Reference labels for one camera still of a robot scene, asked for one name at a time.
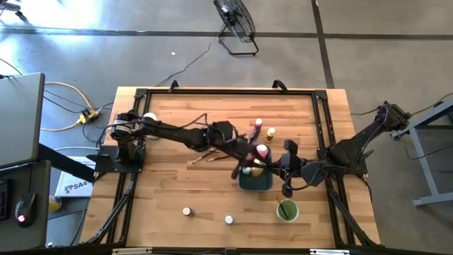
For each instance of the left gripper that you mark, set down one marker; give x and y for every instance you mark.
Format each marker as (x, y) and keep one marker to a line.
(226, 136)

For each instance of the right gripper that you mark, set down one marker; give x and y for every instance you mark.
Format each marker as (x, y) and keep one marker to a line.
(292, 166)

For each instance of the black brush pale bristles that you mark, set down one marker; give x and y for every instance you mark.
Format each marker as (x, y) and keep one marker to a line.
(260, 163)

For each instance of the large yellow paint bottle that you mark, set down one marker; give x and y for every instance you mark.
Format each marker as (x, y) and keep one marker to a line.
(257, 173)

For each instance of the teal paint bottle black label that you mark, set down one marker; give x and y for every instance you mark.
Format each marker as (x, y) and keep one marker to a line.
(246, 171)

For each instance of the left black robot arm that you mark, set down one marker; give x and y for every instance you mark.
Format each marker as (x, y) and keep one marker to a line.
(170, 132)

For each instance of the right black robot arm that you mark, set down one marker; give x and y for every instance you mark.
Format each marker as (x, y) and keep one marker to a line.
(354, 148)

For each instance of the small yellow paint bottle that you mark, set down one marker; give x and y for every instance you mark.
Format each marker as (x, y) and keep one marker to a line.
(270, 134)

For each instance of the small magenta paint bottle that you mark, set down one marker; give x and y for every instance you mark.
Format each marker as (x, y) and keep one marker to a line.
(258, 124)

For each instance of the light blue paint bottle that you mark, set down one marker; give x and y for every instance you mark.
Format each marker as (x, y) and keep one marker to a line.
(229, 220)

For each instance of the dark blue paint bottle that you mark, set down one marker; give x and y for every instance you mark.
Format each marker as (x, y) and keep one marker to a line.
(187, 212)

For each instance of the blue-grey plastic bin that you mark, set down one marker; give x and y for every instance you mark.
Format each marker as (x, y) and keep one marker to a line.
(255, 184)

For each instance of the green cup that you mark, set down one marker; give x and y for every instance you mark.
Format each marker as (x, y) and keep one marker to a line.
(292, 212)

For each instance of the brass lamp white round top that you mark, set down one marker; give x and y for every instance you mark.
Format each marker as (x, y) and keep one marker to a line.
(151, 115)

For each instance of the black floor fan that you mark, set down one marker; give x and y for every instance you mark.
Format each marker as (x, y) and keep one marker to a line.
(235, 19)

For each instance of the yellow power plug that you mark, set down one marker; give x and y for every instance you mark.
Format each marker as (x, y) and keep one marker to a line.
(88, 115)

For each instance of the white cardboard box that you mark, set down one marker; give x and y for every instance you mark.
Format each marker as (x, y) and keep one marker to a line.
(74, 187)

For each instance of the yellow ball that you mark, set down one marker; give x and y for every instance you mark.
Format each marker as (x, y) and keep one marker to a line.
(54, 204)

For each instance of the dark side desk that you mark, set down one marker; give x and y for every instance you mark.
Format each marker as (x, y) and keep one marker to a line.
(40, 212)

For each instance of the black computer mouse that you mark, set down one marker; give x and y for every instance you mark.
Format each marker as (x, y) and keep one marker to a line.
(25, 209)

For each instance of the grey laptop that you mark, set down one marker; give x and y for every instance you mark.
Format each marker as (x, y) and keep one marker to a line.
(21, 120)

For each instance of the black keyboard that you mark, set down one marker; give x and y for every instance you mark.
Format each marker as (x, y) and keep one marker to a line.
(3, 202)

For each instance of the silver metal bracket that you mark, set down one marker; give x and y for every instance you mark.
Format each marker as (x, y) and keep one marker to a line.
(131, 251)
(329, 251)

